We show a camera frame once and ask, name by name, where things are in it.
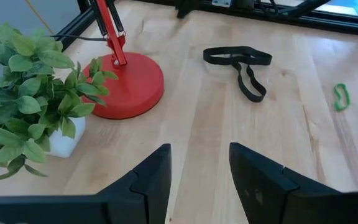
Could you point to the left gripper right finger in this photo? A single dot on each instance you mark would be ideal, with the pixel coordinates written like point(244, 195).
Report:
point(258, 186)

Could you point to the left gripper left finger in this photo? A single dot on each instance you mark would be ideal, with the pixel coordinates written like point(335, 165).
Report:
point(149, 193)

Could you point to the green rubber band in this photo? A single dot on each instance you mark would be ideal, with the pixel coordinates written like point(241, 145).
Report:
point(338, 108)

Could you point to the red desk lamp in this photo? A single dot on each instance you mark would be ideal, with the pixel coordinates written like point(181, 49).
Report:
point(129, 90)

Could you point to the green plant in white pot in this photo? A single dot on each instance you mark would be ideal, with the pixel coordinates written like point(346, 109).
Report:
point(26, 105)

